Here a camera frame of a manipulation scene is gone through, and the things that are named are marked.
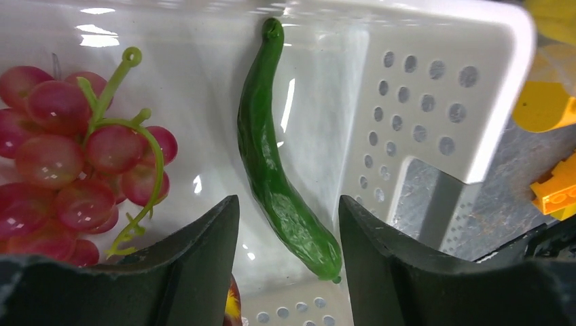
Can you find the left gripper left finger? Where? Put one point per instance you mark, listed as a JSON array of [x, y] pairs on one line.
[[180, 280]]

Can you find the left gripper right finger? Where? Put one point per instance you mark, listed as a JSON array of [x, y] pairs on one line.
[[395, 280]]

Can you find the yellow lemon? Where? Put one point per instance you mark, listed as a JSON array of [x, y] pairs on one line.
[[555, 19]]

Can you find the dark red apple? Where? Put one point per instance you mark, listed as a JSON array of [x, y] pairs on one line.
[[233, 316]]

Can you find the green cucumber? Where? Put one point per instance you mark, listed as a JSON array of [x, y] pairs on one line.
[[292, 220]]

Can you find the red grape bunch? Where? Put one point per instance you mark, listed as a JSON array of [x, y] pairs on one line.
[[73, 166]]

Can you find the orange translucent brick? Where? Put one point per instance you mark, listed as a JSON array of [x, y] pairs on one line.
[[556, 195]]

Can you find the yellow rounded brick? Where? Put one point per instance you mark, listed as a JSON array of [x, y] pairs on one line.
[[547, 100]]

